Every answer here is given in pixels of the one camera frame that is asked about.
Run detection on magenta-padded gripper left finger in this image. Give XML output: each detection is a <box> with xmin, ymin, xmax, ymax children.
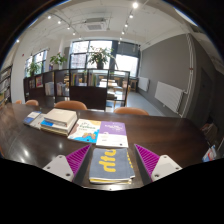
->
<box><xmin>42</xmin><ymin>144</ymin><xmax>93</xmax><ymax>186</ymax></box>

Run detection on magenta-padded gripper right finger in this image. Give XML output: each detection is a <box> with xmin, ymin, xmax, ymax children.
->
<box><xmin>133</xmin><ymin>143</ymin><xmax>184</xmax><ymax>186</ymax></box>

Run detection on cream yellow book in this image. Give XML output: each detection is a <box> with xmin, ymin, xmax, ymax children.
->
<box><xmin>40</xmin><ymin>124</ymin><xmax>73</xmax><ymax>137</ymax></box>

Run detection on white illustrated book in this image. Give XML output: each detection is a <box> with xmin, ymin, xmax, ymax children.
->
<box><xmin>67</xmin><ymin>118</ymin><xmax>102</xmax><ymax>145</ymax></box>

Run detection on blue and white book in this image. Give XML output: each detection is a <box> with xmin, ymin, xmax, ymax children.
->
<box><xmin>40</xmin><ymin>119</ymin><xmax>77</xmax><ymax>133</ymax></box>

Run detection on small white book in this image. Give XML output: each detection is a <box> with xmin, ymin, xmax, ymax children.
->
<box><xmin>29</xmin><ymin>113</ymin><xmax>47</xmax><ymax>130</ymax></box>

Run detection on blue and white sign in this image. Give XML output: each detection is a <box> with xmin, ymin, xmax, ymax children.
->
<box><xmin>201</xmin><ymin>144</ymin><xmax>218</xmax><ymax>163</ymax></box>

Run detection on thick beige book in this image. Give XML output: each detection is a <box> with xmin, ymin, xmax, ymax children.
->
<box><xmin>43</xmin><ymin>108</ymin><xmax>78</xmax><ymax>128</ymax></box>

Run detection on purple and white book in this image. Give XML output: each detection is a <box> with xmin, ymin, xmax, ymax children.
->
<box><xmin>95</xmin><ymin>120</ymin><xmax>129</xmax><ymax>149</ymax></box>

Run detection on large white radiator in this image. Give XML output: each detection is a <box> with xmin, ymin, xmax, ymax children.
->
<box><xmin>154</xmin><ymin>81</ymin><xmax>185</xmax><ymax>115</ymax></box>

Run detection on dark open shelf unit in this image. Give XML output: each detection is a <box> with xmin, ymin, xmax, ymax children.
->
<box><xmin>23</xmin><ymin>68</ymin><xmax>131</xmax><ymax>111</ymax></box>

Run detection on small white radiator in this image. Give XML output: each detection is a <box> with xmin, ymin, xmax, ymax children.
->
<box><xmin>137</xmin><ymin>76</ymin><xmax>150</xmax><ymax>93</ymax></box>

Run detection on small potted plant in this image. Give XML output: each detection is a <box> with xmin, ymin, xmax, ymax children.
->
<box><xmin>27</xmin><ymin>61</ymin><xmax>42</xmax><ymax>78</ymax></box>

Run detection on medium potted plant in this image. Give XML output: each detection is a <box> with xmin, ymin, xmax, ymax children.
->
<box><xmin>49</xmin><ymin>52</ymin><xmax>68</xmax><ymax>70</ymax></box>

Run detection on large potted plant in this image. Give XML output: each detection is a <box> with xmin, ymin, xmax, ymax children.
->
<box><xmin>87</xmin><ymin>46</ymin><xmax>114</xmax><ymax>70</ymax></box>

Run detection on ceiling air conditioner unit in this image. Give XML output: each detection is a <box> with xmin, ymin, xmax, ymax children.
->
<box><xmin>83</xmin><ymin>18</ymin><xmax>108</xmax><ymax>32</ymax></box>

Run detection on ceiling spot lights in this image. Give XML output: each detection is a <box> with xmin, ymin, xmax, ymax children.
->
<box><xmin>14</xmin><ymin>1</ymin><xmax>140</xmax><ymax>43</ymax></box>

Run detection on white wall pipe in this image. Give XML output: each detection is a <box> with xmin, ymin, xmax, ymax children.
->
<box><xmin>179</xmin><ymin>33</ymin><xmax>197</xmax><ymax>118</ymax></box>

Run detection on wall bookshelf with books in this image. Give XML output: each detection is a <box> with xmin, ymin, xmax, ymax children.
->
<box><xmin>0</xmin><ymin>64</ymin><xmax>13</xmax><ymax>108</ymax></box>

